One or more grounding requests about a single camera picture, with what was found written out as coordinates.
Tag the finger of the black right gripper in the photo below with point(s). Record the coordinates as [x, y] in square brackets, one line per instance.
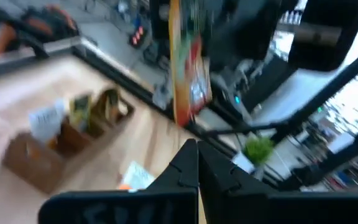
[160, 18]

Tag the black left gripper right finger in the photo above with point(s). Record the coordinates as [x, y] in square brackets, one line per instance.
[244, 205]

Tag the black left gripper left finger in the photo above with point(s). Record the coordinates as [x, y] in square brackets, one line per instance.
[166, 205]

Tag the white orange Tazo tea packet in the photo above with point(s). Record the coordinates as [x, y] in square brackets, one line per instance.
[137, 175]
[47, 121]

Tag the red tea packet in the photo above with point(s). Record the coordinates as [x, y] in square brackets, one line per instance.
[107, 105]
[191, 77]

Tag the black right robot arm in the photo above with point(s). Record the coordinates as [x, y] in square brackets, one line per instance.
[328, 46]

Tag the brown wooden tea organizer box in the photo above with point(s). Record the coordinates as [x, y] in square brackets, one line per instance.
[36, 168]

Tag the small green potted plant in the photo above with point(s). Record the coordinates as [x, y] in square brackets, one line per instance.
[258, 149]

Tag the orange black shop vacuum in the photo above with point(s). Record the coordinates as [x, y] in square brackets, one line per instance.
[51, 25]

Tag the black aluminium table frame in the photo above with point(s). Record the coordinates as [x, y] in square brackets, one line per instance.
[120, 83]

